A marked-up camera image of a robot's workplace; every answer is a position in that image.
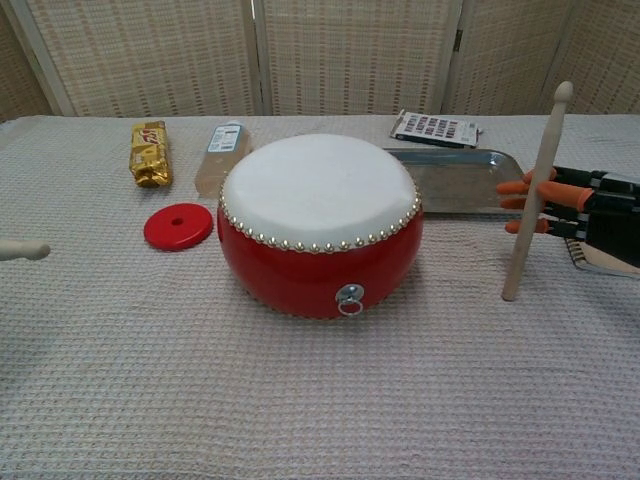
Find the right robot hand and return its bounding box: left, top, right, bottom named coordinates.
left=496, top=166, right=640, bottom=267

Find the wooden drumstick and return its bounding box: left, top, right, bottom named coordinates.
left=502, top=81, right=574, bottom=302
left=0, top=240, right=52, bottom=262

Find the metal tray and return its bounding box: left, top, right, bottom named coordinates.
left=382, top=147, right=527, bottom=216

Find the red and white drum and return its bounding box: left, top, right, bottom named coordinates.
left=216, top=132, right=425, bottom=321

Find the brown spiral notebook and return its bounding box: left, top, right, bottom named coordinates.
left=563, top=237, right=640, bottom=280

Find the nail sticker pack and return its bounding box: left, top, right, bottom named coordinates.
left=389, top=110, right=485, bottom=150

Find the clear plastic bottle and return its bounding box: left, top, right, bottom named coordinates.
left=193, top=119, right=254, bottom=199

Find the beige woven tablecloth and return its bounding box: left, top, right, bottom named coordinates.
left=0, top=114, right=640, bottom=480

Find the red plastic disc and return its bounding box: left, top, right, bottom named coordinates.
left=143, top=201, right=215, bottom=253

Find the gold snack bar wrapper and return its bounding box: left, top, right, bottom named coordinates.
left=128, top=120, right=175, bottom=191

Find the woven folding screen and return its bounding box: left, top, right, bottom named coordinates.
left=0, top=0, right=640, bottom=124

